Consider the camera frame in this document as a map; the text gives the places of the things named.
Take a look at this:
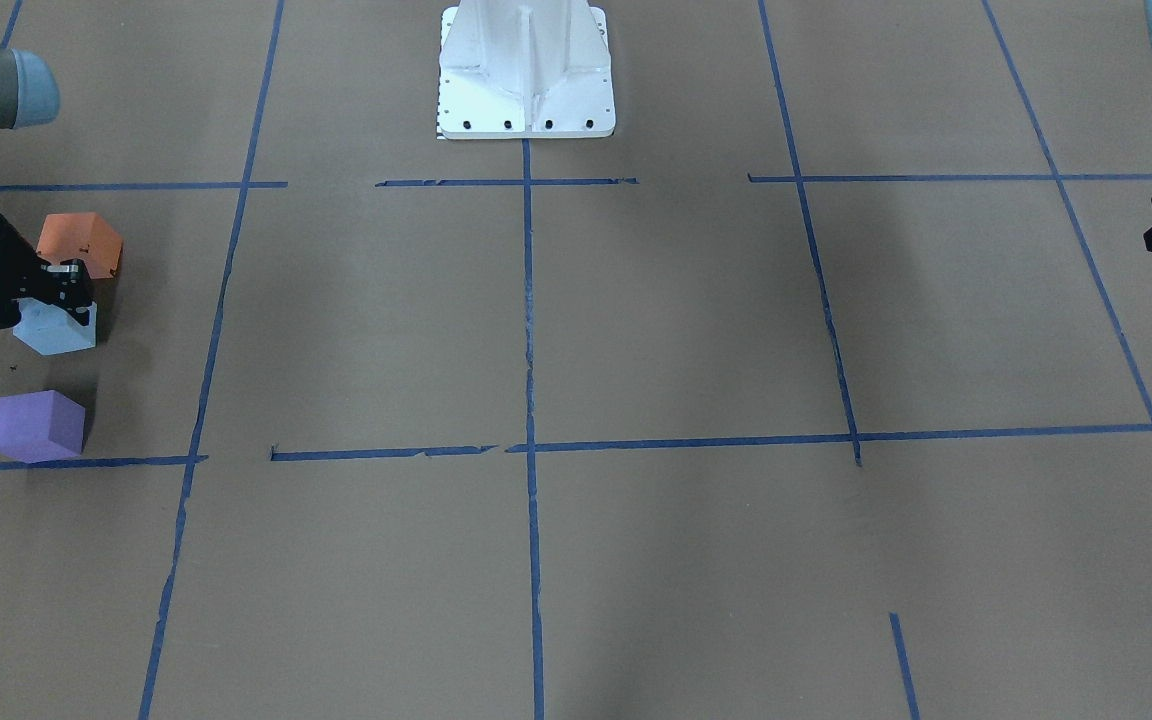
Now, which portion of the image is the light blue foam block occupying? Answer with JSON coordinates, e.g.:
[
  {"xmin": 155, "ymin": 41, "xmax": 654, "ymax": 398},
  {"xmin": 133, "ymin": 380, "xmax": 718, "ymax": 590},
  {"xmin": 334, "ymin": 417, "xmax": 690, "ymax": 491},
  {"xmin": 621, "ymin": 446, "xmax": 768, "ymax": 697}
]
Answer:
[{"xmin": 13, "ymin": 300, "xmax": 97, "ymax": 356}]

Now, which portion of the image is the orange foam block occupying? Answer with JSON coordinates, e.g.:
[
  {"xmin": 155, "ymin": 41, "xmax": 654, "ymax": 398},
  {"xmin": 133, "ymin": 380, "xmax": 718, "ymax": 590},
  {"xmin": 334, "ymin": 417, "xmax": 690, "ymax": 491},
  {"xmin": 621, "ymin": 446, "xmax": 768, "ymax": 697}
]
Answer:
[{"xmin": 36, "ymin": 211, "xmax": 124, "ymax": 281}]

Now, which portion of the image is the purple foam block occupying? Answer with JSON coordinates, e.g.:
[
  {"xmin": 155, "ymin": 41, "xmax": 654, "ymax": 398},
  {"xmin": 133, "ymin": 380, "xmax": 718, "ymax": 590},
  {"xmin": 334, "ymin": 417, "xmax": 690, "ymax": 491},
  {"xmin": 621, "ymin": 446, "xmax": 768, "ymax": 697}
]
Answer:
[{"xmin": 0, "ymin": 389, "xmax": 86, "ymax": 464}]

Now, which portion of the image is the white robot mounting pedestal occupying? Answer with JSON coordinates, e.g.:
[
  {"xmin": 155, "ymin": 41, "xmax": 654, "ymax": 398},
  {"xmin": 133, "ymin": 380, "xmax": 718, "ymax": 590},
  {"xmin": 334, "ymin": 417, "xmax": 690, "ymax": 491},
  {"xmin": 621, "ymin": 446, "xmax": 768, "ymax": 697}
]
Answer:
[{"xmin": 435, "ymin": 1, "xmax": 617, "ymax": 141}]

